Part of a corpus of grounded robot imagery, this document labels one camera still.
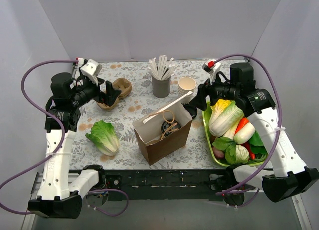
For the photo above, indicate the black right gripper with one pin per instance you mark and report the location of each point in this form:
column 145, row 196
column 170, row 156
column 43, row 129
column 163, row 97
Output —
column 204, row 92

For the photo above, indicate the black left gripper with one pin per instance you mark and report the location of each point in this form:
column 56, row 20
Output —
column 103, row 96

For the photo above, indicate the black coffee cup lid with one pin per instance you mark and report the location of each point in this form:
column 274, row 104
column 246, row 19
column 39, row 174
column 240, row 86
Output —
column 169, row 127

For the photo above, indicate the brown paper bag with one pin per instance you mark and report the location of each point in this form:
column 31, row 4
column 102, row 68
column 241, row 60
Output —
column 152, row 143

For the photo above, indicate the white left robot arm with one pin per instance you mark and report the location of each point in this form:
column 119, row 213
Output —
column 56, row 197

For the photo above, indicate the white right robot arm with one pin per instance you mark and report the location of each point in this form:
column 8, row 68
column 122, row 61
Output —
column 289, row 175

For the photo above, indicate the black spare cup lid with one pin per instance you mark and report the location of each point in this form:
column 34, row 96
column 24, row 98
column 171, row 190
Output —
column 192, row 110

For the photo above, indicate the green vegetable tray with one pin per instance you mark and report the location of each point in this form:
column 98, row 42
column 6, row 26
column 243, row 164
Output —
column 222, row 162

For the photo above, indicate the brown pulp cup carrier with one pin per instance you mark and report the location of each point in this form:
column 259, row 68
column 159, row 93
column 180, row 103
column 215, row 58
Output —
column 119, row 89

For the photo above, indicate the stack of paper cups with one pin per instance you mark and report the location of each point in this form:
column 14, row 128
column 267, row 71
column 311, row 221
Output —
column 186, row 87

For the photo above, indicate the yellow napa cabbage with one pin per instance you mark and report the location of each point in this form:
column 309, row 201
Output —
column 218, row 109

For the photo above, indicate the green white napa cabbage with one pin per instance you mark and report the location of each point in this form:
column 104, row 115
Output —
column 231, row 115

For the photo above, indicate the grey straw holder cup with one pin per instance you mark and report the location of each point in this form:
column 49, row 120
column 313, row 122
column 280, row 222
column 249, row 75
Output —
column 161, row 88

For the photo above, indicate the floral table mat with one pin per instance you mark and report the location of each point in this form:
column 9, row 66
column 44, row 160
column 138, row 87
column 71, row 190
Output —
column 195, row 154

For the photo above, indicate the orange carrot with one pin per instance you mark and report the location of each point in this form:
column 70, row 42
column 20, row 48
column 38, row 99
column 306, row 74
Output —
column 241, row 124

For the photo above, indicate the white radish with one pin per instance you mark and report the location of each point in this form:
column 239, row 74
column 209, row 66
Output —
column 244, row 134

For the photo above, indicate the purple red onion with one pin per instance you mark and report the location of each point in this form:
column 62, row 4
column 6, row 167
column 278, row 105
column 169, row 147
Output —
column 219, row 154

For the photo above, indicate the small white green cabbage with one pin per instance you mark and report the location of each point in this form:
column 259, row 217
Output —
column 239, row 154

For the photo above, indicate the red chili pepper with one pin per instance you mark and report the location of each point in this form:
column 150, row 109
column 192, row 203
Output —
column 251, row 154

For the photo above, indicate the green leafy vegetable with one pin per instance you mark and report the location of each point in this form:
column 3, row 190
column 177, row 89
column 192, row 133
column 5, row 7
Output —
column 226, row 144

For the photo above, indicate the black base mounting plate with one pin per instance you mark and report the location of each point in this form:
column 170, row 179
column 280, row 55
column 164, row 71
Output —
column 202, row 184

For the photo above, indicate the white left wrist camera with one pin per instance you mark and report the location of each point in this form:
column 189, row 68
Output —
column 90, row 69

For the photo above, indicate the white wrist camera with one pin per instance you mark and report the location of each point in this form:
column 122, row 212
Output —
column 90, row 69
column 212, row 68

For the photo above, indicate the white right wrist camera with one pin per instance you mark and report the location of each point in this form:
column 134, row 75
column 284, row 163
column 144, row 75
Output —
column 212, row 68

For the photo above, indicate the aluminium frame rail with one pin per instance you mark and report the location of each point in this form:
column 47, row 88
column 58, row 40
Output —
column 249, row 211

